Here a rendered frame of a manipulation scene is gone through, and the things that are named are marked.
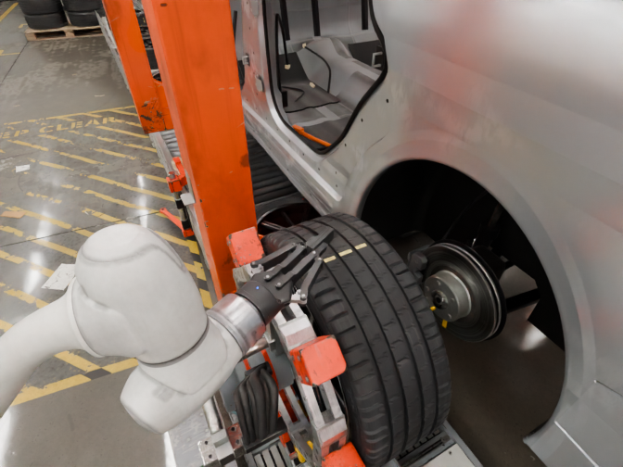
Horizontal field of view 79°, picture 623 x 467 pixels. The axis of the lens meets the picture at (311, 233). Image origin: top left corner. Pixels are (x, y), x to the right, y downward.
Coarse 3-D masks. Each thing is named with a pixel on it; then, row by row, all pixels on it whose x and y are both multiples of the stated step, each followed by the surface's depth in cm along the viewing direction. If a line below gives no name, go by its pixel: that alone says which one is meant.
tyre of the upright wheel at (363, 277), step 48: (288, 240) 90; (336, 240) 88; (384, 240) 88; (336, 288) 78; (384, 288) 80; (336, 336) 74; (384, 336) 76; (432, 336) 80; (384, 384) 74; (432, 384) 79; (384, 432) 76; (432, 432) 90
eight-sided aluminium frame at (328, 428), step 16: (240, 272) 99; (272, 320) 81; (304, 320) 78; (288, 336) 75; (304, 336) 76; (288, 352) 76; (288, 400) 119; (304, 400) 77; (336, 400) 76; (288, 416) 112; (304, 416) 112; (320, 416) 75; (336, 416) 76; (288, 432) 109; (304, 432) 108; (320, 432) 75; (336, 432) 76; (304, 448) 97; (320, 448) 76; (336, 448) 83; (320, 464) 83
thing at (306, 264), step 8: (312, 256) 69; (304, 264) 68; (312, 264) 70; (288, 272) 66; (296, 272) 66; (304, 272) 69; (280, 280) 64; (288, 280) 65; (296, 280) 67; (280, 288) 64
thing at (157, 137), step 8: (152, 136) 320; (160, 136) 301; (160, 144) 292; (168, 144) 306; (160, 152) 300; (168, 152) 282; (168, 160) 272; (168, 168) 278; (184, 192) 242; (192, 208) 228; (192, 216) 229; (192, 224) 241
